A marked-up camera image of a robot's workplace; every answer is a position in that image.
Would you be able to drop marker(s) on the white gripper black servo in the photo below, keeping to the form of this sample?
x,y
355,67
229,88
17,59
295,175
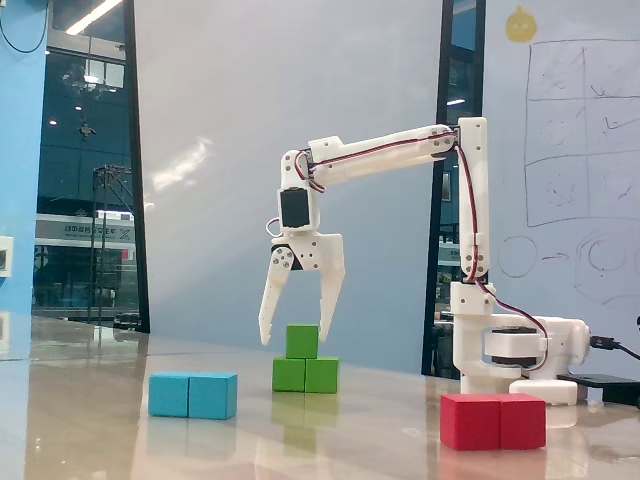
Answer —
x,y
314,252

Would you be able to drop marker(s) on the small green wooden cube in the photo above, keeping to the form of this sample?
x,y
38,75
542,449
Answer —
x,y
302,342

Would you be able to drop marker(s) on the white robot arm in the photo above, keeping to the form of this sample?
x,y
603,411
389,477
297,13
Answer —
x,y
475,200

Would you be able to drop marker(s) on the long green wooden block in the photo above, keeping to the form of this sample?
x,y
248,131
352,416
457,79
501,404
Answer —
x,y
300,376

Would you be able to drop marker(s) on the long blue wooden block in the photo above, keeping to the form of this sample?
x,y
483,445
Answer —
x,y
190,395

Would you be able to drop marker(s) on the long red wooden block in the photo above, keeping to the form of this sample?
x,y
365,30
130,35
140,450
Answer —
x,y
490,422

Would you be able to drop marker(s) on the black flat device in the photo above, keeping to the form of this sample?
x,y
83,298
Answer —
x,y
600,382

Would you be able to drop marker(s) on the yellow round sticker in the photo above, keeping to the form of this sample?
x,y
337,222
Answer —
x,y
521,25

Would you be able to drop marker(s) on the black window frame post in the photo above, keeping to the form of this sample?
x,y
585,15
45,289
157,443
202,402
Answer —
x,y
442,75
136,175

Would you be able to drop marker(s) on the white wall box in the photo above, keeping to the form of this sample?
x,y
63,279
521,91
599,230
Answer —
x,y
5,255

